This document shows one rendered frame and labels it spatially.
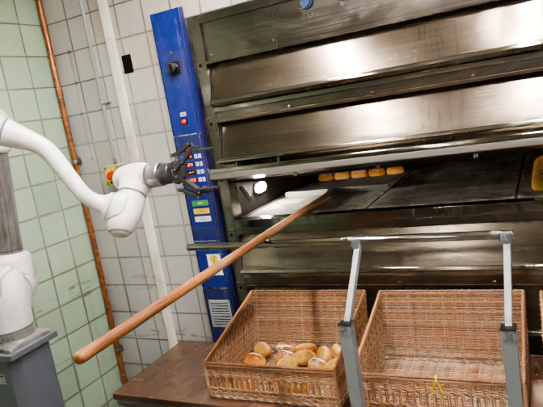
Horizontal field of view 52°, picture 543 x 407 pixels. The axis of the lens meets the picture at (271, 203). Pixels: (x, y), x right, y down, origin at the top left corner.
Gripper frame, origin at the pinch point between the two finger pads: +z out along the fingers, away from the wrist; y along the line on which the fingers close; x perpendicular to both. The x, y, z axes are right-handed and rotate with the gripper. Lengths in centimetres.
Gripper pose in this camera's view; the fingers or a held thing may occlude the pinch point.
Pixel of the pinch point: (212, 168)
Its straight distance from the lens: 191.2
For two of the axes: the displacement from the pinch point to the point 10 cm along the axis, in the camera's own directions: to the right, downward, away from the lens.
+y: 1.6, 9.7, 1.7
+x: -4.2, 2.2, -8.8
